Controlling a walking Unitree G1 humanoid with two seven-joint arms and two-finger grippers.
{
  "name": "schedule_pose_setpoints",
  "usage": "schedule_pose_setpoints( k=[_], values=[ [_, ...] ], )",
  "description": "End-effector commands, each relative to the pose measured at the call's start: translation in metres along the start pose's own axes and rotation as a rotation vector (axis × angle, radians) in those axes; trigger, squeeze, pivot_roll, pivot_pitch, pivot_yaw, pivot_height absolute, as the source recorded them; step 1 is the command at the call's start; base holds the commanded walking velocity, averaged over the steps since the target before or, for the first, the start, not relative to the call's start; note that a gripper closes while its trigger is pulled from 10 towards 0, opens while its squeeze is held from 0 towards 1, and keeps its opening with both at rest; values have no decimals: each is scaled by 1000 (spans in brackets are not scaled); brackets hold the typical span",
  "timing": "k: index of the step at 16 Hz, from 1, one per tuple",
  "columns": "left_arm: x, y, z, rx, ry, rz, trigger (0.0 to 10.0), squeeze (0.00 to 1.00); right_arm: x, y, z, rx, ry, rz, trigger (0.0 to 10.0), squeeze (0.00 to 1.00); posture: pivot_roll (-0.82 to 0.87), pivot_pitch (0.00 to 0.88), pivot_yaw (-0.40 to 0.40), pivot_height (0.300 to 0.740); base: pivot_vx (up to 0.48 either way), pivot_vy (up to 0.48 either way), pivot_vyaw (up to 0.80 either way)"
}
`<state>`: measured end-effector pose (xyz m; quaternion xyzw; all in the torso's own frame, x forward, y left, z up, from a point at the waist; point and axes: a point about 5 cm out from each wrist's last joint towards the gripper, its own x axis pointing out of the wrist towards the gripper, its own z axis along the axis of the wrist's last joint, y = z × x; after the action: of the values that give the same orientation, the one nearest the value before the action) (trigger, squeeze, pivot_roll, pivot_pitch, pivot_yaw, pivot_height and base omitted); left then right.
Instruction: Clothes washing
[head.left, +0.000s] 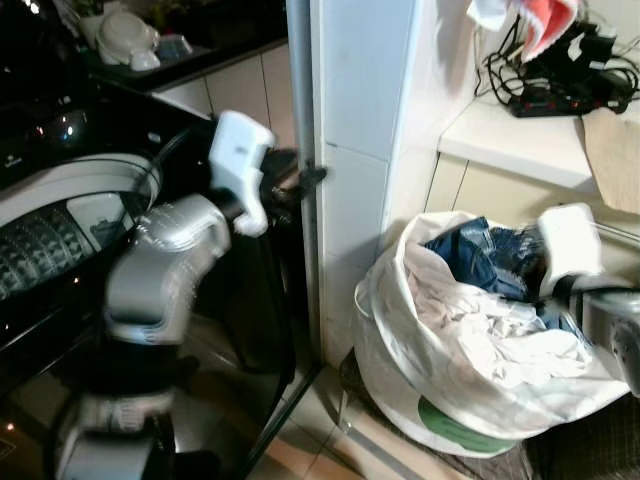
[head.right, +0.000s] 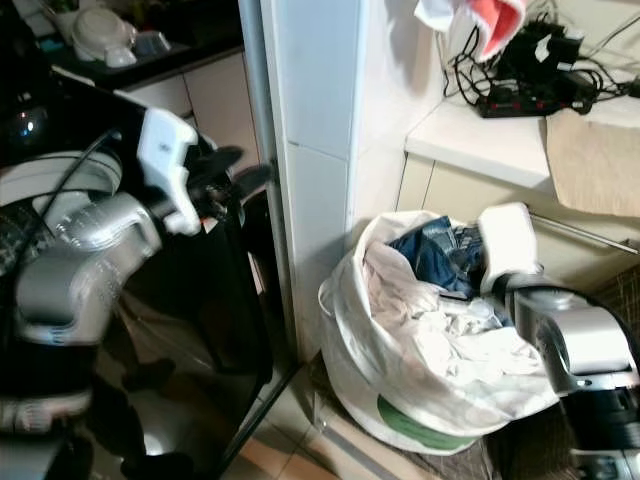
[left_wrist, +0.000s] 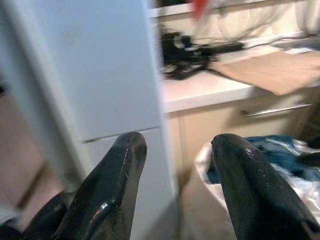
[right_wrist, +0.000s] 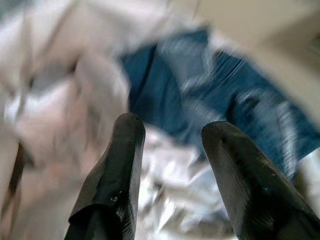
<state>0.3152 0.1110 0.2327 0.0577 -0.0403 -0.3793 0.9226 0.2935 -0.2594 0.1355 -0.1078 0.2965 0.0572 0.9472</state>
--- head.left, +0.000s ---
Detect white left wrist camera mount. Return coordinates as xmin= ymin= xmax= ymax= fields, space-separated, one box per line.
xmin=208 ymin=110 xmax=277 ymax=238

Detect black power strip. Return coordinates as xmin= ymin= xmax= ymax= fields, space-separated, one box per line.
xmin=509 ymin=84 xmax=633 ymax=120

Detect grey metal door frame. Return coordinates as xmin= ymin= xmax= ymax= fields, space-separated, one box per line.
xmin=284 ymin=0 xmax=323 ymax=371

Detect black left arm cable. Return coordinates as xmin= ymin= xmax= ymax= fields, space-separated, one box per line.
xmin=118 ymin=128 xmax=213 ymax=206

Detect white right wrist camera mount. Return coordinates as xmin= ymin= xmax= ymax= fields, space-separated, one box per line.
xmin=536 ymin=202 xmax=605 ymax=301

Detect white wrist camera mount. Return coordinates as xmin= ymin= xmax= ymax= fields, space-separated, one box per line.
xmin=536 ymin=202 xmax=605 ymax=301
xmin=208 ymin=110 xmax=277 ymax=238

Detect white ledge shelf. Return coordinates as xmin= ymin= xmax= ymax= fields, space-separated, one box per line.
xmin=437 ymin=94 xmax=640 ymax=193

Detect white crumpled garment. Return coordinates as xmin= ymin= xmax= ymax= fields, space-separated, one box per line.
xmin=412 ymin=262 xmax=613 ymax=393

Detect red and white cloth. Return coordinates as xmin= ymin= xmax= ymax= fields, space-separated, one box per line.
xmin=466 ymin=0 xmax=582 ymax=64

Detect beige woven cloth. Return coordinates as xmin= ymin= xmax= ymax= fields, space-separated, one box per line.
xmin=582 ymin=107 xmax=640 ymax=214

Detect beige kitchen cabinet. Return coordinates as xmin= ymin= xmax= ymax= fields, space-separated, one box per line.
xmin=148 ymin=43 xmax=298 ymax=153

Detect white laundry bag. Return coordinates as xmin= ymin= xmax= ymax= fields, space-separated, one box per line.
xmin=352 ymin=211 xmax=633 ymax=460

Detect blue denim jeans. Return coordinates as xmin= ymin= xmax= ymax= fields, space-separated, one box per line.
xmin=422 ymin=221 xmax=547 ymax=303

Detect white round kitchen appliance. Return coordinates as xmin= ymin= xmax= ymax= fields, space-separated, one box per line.
xmin=94 ymin=9 xmax=162 ymax=74

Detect black charger block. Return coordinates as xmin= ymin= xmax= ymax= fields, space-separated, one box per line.
xmin=538 ymin=20 xmax=619 ymax=91

